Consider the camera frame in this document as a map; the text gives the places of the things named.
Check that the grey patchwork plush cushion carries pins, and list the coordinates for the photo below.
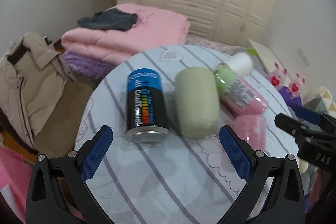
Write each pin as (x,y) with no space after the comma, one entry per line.
(320,100)

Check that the pink folded quilt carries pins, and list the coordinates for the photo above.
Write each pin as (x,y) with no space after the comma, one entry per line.
(155,27)

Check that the blue black drink can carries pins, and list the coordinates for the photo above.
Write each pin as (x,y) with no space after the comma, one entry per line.
(146,116)

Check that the clear jar green pink contents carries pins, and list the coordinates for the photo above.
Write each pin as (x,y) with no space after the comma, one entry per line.
(238,96)

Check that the purple folded blanket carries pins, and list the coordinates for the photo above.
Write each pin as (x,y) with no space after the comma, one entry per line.
(87,66)

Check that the pink pig plush left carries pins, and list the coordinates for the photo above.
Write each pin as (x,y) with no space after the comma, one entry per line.
(277,77)

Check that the dark grey garment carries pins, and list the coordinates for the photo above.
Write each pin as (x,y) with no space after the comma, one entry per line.
(112,19)

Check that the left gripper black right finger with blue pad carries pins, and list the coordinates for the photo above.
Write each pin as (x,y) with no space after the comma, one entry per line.
(285,201)

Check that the pink plastic cup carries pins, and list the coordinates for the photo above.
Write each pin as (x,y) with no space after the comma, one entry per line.
(252,129)

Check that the pale green foam cup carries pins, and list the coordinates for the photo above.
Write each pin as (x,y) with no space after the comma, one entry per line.
(197,102)

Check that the beige jacket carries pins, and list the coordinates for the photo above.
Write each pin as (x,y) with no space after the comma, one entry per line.
(33,78)

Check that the pink cloth lower left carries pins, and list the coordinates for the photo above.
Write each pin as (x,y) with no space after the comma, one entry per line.
(15,179)

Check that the pink pig plush right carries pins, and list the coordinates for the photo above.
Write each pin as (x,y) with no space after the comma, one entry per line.
(295,86)

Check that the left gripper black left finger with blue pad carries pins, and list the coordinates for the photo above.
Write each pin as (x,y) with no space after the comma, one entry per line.
(45,202)

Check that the pink pig plush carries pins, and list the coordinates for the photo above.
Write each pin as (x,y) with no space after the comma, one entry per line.
(277,77)
(295,86)

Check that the beige cardboard sheet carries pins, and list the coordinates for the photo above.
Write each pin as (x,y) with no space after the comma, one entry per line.
(266,56)

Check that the white paper cup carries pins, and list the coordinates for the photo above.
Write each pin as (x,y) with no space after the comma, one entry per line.
(241,63)

